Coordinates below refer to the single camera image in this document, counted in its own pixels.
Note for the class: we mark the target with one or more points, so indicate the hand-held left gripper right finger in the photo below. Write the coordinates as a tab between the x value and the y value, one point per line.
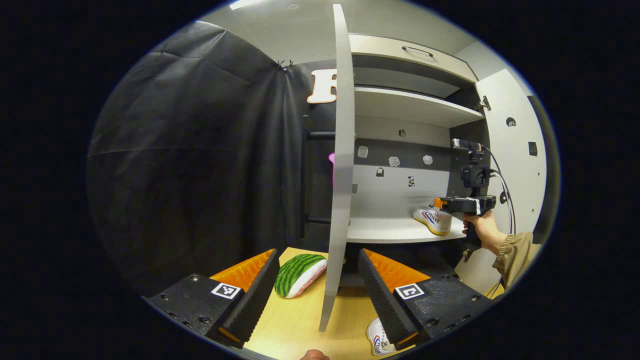
382	300

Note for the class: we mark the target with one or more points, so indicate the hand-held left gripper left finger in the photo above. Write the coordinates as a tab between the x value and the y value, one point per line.
250	305

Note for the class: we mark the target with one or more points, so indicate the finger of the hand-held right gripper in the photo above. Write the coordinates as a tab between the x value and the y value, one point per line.
438	203

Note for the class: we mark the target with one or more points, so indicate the white striped canvas shoe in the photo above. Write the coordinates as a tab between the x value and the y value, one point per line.
435	222
377	341

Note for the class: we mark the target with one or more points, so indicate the white shoe cabinet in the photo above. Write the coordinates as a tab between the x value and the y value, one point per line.
390	227

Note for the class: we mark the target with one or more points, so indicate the white cabinet door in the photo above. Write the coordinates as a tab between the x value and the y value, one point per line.
342	150
527	190

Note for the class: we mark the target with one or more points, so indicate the metal door hinge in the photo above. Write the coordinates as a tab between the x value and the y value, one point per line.
483	104

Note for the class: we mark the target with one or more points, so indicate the white cabinet drawer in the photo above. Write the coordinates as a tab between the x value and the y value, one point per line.
380	50

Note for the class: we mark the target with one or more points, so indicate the watermelon slice plush toy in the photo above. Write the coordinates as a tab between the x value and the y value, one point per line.
300	275

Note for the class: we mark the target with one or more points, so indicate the black backdrop cloth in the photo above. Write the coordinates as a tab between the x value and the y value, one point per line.
200	150

